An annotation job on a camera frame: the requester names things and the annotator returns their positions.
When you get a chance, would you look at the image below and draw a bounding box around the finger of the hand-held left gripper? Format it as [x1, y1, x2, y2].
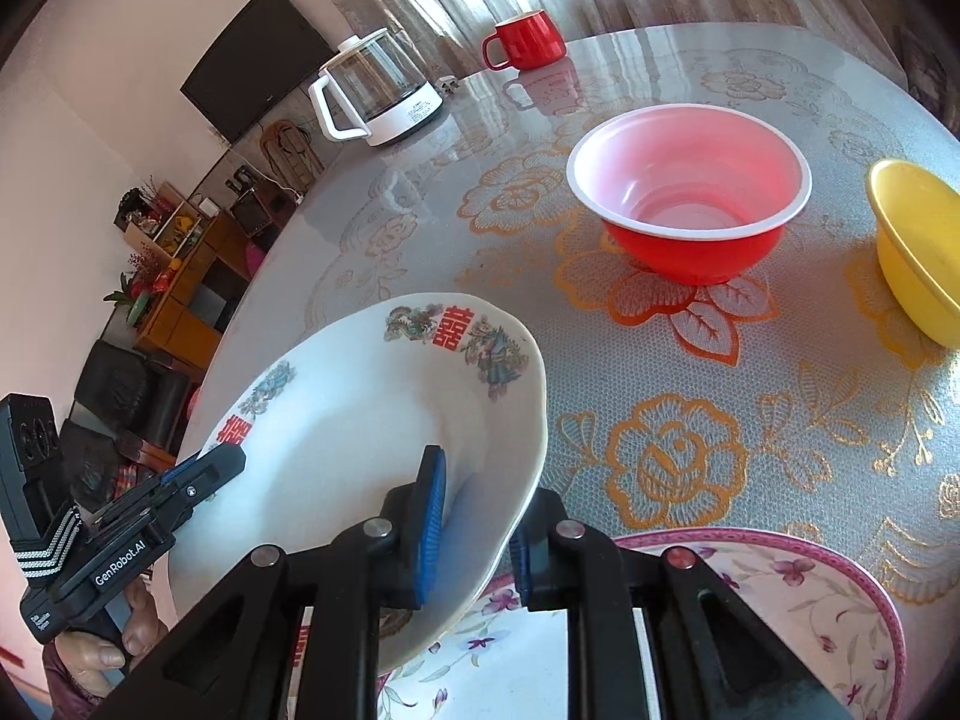
[152, 442, 248, 527]

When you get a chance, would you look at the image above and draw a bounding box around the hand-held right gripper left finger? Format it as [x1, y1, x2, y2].
[112, 444, 451, 720]

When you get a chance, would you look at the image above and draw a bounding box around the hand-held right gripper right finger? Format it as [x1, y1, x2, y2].
[510, 487, 856, 720]

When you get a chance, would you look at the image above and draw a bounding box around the white plate with red print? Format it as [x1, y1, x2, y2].
[166, 291, 548, 680]

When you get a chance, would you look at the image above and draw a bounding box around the pink-rimmed floral plate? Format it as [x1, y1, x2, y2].
[375, 529, 908, 720]

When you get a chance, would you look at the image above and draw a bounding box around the red plastic bowl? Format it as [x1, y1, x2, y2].
[566, 103, 813, 287]

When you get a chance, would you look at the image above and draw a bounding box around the yellow bowl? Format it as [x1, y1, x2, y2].
[866, 159, 960, 350]

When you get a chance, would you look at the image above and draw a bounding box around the person's left hand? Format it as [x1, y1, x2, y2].
[45, 577, 175, 702]

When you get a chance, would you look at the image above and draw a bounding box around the black leather chair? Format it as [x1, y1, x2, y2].
[60, 341, 196, 511]

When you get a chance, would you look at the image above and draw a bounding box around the wooden cabinet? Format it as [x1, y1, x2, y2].
[112, 180, 263, 372]

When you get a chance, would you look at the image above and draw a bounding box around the green potted plant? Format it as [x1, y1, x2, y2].
[103, 270, 152, 329]

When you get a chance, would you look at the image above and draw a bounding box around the floral lace tablecloth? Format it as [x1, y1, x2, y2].
[180, 22, 960, 720]

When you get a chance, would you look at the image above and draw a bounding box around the glass kettle with white base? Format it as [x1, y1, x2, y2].
[309, 28, 443, 149]

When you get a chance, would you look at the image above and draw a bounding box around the red mug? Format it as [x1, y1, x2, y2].
[481, 10, 569, 72]

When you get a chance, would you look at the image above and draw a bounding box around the black wall television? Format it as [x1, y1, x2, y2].
[180, 0, 338, 145]

